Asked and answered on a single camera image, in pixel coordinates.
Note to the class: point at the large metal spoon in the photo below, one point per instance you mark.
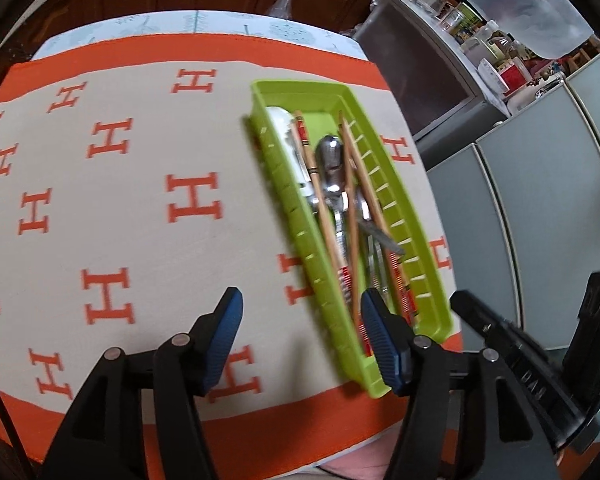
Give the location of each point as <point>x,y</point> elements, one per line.
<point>331,160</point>

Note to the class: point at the white patterned bowl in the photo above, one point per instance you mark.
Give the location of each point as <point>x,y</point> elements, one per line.
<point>492,74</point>

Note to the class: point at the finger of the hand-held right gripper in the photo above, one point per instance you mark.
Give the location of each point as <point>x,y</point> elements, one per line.
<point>480,320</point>

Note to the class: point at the small clear plastic bag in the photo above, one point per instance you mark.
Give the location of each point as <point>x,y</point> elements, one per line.
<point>280,6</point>

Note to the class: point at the green plastic utensil tray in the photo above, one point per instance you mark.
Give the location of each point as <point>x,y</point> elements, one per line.
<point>300,92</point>

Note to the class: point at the red patterned chopstick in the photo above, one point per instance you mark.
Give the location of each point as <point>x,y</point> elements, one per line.
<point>320,200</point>

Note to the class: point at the grey refrigerator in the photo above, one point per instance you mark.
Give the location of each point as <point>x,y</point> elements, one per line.
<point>530,185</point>

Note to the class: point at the medium metal spoon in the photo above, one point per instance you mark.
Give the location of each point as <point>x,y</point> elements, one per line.
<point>364,207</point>

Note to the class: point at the orange beige printed blanket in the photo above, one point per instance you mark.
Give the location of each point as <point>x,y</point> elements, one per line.
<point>130,185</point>

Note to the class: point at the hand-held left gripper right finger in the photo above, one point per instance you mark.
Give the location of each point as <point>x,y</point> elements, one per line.
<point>380,340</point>

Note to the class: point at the pale blue patterned tablecloth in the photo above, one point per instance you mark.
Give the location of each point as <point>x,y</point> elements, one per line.
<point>205,22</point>

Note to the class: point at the bamboo chopstick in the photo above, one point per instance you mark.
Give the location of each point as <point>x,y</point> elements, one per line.
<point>365,180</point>

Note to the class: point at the pink garment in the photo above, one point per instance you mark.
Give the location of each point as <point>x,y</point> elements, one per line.
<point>355,467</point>

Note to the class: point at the large clear plastic bag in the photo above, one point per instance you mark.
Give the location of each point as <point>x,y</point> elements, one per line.
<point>525,5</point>

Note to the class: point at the red box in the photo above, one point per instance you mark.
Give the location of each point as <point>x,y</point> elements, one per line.
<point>514,76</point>

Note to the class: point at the white ceramic spoon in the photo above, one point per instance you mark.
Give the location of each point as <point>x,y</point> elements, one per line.
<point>282,130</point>

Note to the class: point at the metal fork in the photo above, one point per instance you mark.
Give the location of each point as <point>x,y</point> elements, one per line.
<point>377,270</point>

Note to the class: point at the brown wooden chopstick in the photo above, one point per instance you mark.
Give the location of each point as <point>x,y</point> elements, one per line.
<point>352,240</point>

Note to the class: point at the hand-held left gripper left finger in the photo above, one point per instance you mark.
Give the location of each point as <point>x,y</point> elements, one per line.
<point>226,335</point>

